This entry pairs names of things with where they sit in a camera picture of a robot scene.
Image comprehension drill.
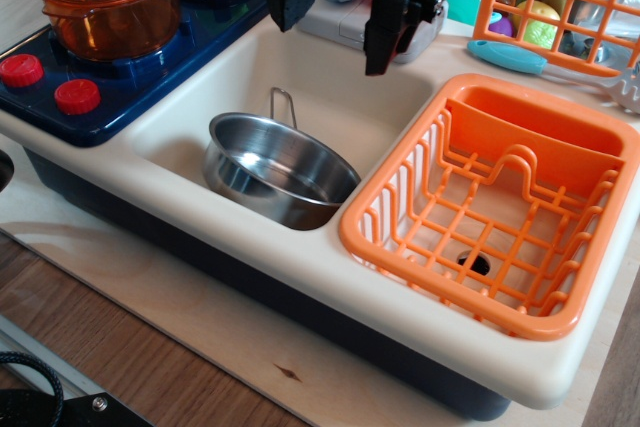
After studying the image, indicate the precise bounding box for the orange plastic grid basket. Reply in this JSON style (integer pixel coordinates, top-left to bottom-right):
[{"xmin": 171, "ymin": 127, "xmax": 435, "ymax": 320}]
[{"xmin": 473, "ymin": 0, "xmax": 639, "ymax": 76}]

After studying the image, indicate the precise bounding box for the red stove knob left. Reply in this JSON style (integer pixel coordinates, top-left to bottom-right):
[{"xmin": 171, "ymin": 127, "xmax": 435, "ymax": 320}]
[{"xmin": 0, "ymin": 54, "xmax": 44, "ymax": 88}]

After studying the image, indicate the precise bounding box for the teal plastic plate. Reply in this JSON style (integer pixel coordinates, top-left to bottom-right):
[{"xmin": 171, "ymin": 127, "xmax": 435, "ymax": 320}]
[{"xmin": 446, "ymin": 0, "xmax": 481, "ymax": 26}]

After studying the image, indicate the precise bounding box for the cream toy kitchen sink unit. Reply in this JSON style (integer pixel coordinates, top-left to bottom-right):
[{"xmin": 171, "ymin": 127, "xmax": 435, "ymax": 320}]
[{"xmin": 1, "ymin": 20, "xmax": 639, "ymax": 426}]

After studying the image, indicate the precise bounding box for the yellow green toy fruit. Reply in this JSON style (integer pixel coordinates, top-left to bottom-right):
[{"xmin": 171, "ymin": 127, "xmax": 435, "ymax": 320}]
[{"xmin": 522, "ymin": 1, "xmax": 560, "ymax": 50}]

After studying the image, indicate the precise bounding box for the black metal bracket with screw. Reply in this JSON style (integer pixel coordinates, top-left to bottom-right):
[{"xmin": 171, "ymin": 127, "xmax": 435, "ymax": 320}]
[{"xmin": 60, "ymin": 393, "xmax": 152, "ymax": 427}]

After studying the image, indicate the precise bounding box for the red stove knob right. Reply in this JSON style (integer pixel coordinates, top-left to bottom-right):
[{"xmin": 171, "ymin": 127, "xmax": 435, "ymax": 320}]
[{"xmin": 54, "ymin": 79, "xmax": 101, "ymax": 115}]

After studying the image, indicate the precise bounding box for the black braided cable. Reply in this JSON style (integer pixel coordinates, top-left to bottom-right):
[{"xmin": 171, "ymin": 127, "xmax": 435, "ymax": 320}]
[{"xmin": 0, "ymin": 350, "xmax": 65, "ymax": 427}]

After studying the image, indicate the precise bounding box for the orange plastic drying rack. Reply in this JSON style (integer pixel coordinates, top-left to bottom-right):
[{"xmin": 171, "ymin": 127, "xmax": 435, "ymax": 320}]
[{"xmin": 339, "ymin": 74, "xmax": 639, "ymax": 341}]

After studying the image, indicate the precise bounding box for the purple toy vegetable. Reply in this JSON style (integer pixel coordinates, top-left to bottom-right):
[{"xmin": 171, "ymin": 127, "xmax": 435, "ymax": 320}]
[{"xmin": 488, "ymin": 12, "xmax": 515, "ymax": 37}]

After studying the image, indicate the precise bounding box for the small stainless steel pan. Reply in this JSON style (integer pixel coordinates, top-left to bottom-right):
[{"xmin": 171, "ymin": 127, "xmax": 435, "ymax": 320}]
[{"xmin": 202, "ymin": 87, "xmax": 361, "ymax": 231}]

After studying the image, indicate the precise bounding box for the teal handled slotted spatula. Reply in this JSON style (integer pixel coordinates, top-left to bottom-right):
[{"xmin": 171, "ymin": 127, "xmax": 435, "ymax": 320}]
[{"xmin": 467, "ymin": 40, "xmax": 639, "ymax": 114}]

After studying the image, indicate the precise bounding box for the red stove knob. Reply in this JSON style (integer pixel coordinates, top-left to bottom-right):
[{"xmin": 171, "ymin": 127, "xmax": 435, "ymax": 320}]
[
  {"xmin": 0, "ymin": 54, "xmax": 44, "ymax": 88},
  {"xmin": 54, "ymin": 79, "xmax": 101, "ymax": 115}
]

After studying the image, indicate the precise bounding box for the dark blue toy stovetop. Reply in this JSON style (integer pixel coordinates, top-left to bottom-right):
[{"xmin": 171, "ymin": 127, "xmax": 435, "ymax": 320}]
[{"xmin": 1, "ymin": 0, "xmax": 267, "ymax": 147}]

